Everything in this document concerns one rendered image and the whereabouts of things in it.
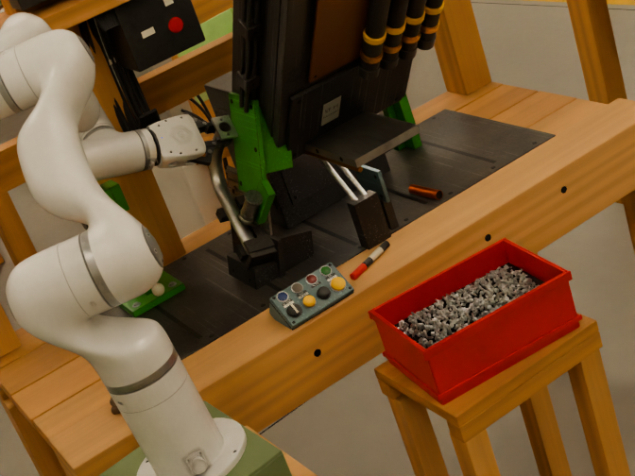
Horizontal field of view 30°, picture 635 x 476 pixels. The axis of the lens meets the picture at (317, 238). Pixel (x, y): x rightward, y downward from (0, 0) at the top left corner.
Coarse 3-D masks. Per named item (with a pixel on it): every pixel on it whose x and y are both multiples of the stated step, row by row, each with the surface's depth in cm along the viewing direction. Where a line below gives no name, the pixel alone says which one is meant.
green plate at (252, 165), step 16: (240, 112) 241; (256, 112) 235; (240, 128) 242; (256, 128) 236; (240, 144) 244; (256, 144) 238; (272, 144) 240; (240, 160) 246; (256, 160) 239; (272, 160) 241; (288, 160) 243; (240, 176) 248; (256, 176) 241
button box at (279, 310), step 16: (320, 272) 231; (336, 272) 231; (288, 288) 229; (304, 288) 229; (352, 288) 230; (272, 304) 228; (288, 304) 227; (320, 304) 227; (288, 320) 225; (304, 320) 225
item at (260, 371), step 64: (576, 128) 265; (512, 192) 247; (576, 192) 254; (384, 256) 240; (448, 256) 239; (256, 320) 233; (320, 320) 227; (256, 384) 223; (320, 384) 230; (64, 448) 214; (128, 448) 211
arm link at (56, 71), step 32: (64, 32) 187; (0, 64) 186; (32, 64) 185; (64, 64) 184; (32, 96) 188; (64, 96) 183; (32, 128) 180; (64, 128) 181; (32, 160) 178; (64, 160) 177; (32, 192) 178; (64, 192) 174; (96, 192) 174; (96, 224) 170; (128, 224) 169; (96, 256) 167; (128, 256) 167; (160, 256) 171; (128, 288) 169
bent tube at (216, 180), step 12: (216, 120) 244; (228, 120) 245; (216, 132) 243; (228, 132) 243; (216, 156) 250; (216, 168) 252; (216, 180) 252; (216, 192) 252; (228, 192) 252; (228, 204) 250; (228, 216) 250; (240, 228) 247; (240, 240) 247
